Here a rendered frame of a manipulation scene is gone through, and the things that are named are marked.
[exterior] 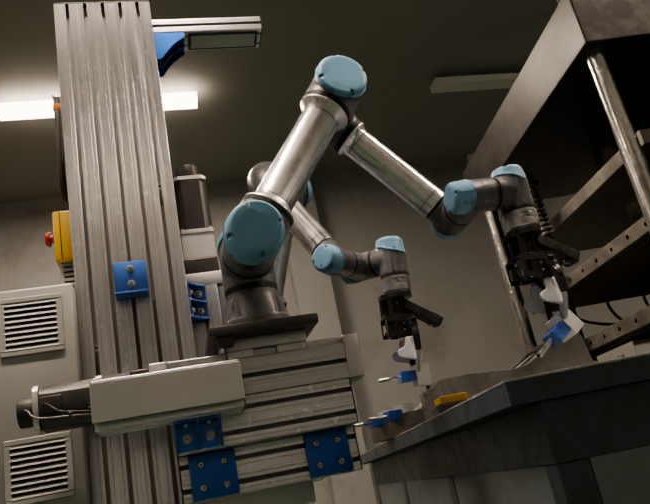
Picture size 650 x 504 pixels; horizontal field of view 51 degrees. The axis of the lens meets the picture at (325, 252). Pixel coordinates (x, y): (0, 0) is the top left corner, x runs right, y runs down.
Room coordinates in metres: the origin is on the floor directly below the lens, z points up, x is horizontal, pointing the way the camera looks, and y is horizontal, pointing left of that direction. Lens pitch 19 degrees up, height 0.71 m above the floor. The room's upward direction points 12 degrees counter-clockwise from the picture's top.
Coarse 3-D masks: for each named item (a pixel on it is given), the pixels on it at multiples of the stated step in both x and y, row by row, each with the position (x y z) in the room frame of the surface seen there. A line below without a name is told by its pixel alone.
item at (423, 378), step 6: (414, 366) 1.76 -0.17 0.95; (426, 366) 1.76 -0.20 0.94; (402, 372) 1.76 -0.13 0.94; (408, 372) 1.76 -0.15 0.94; (414, 372) 1.76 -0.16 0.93; (420, 372) 1.76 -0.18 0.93; (426, 372) 1.76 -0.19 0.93; (384, 378) 1.77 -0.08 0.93; (390, 378) 1.77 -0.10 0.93; (396, 378) 1.77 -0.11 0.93; (402, 378) 1.76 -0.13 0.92; (408, 378) 1.76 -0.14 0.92; (414, 378) 1.76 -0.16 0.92; (420, 378) 1.76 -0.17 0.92; (426, 378) 1.76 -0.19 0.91; (414, 384) 1.80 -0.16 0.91; (420, 384) 1.76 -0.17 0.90; (426, 384) 1.77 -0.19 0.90
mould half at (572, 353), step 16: (576, 336) 1.69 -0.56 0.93; (560, 352) 1.69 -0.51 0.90; (576, 352) 1.69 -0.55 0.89; (528, 368) 1.68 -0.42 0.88; (544, 368) 1.68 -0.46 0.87; (560, 368) 1.68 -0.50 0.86; (448, 384) 1.65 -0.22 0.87; (464, 384) 1.65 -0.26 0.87; (480, 384) 1.66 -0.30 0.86; (432, 400) 1.77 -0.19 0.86
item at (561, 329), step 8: (560, 312) 1.44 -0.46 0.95; (568, 312) 1.44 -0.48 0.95; (552, 320) 1.45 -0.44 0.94; (560, 320) 1.44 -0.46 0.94; (568, 320) 1.44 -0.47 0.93; (576, 320) 1.45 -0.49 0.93; (552, 328) 1.45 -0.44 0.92; (560, 328) 1.43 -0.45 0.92; (568, 328) 1.44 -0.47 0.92; (576, 328) 1.44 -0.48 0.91; (544, 336) 1.45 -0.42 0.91; (552, 336) 1.43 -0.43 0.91; (560, 336) 1.42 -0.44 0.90; (568, 336) 1.46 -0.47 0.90; (544, 344) 1.43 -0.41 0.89; (552, 344) 1.45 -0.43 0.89; (544, 352) 1.42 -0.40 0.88
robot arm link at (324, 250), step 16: (256, 176) 1.77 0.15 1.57; (304, 208) 1.75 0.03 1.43; (304, 224) 1.71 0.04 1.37; (304, 240) 1.71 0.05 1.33; (320, 240) 1.69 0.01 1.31; (320, 256) 1.67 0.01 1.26; (336, 256) 1.65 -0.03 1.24; (352, 256) 1.72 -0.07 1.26; (336, 272) 1.69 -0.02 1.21; (352, 272) 1.74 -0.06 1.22
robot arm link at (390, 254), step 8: (384, 240) 1.73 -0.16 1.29; (392, 240) 1.72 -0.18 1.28; (400, 240) 1.74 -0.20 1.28; (376, 248) 1.76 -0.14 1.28; (384, 248) 1.73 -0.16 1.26; (392, 248) 1.72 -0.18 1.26; (400, 248) 1.73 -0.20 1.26; (376, 256) 1.75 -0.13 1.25; (384, 256) 1.73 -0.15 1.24; (392, 256) 1.73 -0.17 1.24; (400, 256) 1.73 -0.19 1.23; (376, 264) 1.75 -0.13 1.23; (384, 264) 1.74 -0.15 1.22; (392, 264) 1.73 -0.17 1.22; (400, 264) 1.73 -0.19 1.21; (376, 272) 1.77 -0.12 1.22; (384, 272) 1.74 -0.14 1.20; (392, 272) 1.73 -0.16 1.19; (400, 272) 1.73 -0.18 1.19; (408, 272) 1.76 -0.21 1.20
